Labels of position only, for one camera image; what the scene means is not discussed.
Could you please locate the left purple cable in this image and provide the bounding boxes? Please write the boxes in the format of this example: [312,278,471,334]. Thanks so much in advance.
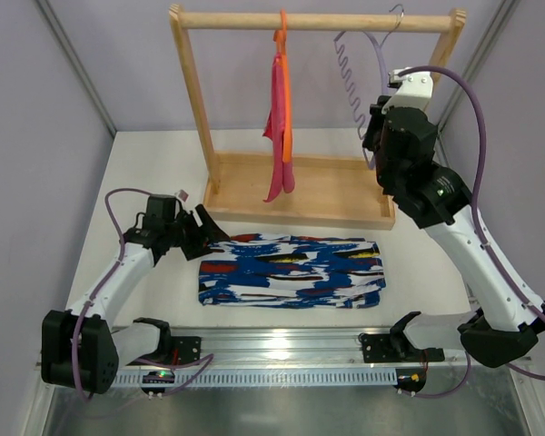
[70,187,215,403]

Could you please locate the wooden clothes rack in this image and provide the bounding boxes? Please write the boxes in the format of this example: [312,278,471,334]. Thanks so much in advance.
[169,5,466,231]

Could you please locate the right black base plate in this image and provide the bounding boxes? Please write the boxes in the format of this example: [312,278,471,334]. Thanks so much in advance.
[358,333,445,363]

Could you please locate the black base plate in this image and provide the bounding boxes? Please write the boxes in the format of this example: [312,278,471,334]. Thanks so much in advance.
[358,333,445,363]
[163,336,202,366]

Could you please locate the black connector board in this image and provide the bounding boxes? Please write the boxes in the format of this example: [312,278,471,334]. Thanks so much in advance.
[141,369,175,395]
[394,372,427,396]

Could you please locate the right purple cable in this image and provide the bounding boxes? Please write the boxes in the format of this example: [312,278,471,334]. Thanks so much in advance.
[390,65,545,399]

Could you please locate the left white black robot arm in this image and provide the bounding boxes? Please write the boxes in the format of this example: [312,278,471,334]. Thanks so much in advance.
[40,193,230,401]

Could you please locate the aluminium front rail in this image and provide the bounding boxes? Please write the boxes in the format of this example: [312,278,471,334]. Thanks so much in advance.
[35,327,534,370]

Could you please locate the small pink tag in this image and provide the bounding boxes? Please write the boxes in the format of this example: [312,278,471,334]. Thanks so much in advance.
[175,190,189,203]

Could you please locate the right aluminium side rail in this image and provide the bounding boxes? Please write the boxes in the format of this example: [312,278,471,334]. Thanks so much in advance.
[420,126,503,328]

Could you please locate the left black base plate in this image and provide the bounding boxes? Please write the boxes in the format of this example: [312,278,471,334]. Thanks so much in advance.
[163,336,202,366]

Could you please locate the purple cable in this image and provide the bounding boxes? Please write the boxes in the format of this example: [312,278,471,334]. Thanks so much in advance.
[390,65,545,399]
[70,187,215,403]

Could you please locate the blue white patterned trousers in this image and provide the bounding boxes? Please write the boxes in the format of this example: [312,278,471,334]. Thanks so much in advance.
[198,233,387,309]

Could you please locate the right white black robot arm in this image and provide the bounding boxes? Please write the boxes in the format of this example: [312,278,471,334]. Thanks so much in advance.
[362,65,545,368]

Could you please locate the right black connector board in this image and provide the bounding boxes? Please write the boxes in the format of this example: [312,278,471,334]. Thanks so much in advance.
[394,372,427,396]

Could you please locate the orange plastic hanger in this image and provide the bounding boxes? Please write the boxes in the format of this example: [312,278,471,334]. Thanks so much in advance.
[273,8,292,164]

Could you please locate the left black connector board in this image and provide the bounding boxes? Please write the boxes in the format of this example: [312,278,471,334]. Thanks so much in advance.
[141,369,175,395]

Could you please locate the slotted grey cable duct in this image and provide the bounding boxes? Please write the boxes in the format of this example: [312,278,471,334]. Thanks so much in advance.
[112,367,397,388]

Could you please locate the pink garment on hanger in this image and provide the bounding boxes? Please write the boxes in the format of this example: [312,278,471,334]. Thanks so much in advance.
[263,53,295,203]

